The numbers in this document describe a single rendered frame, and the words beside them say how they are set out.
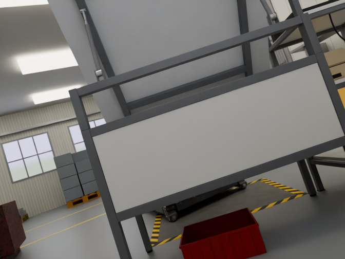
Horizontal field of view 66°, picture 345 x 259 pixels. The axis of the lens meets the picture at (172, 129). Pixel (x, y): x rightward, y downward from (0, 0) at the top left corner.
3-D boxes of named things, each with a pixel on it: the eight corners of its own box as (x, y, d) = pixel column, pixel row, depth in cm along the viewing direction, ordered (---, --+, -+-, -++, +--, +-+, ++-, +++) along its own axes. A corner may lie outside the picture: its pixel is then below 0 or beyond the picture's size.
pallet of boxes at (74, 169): (68, 204, 747) (55, 161, 754) (98, 193, 780) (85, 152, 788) (68, 208, 629) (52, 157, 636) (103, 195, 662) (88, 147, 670)
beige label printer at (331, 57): (295, 96, 184) (286, 70, 185) (324, 87, 185) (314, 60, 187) (323, 85, 154) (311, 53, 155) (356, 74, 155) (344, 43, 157)
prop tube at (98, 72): (98, 78, 126) (85, 28, 136) (104, 77, 126) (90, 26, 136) (96, 75, 123) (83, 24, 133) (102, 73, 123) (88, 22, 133)
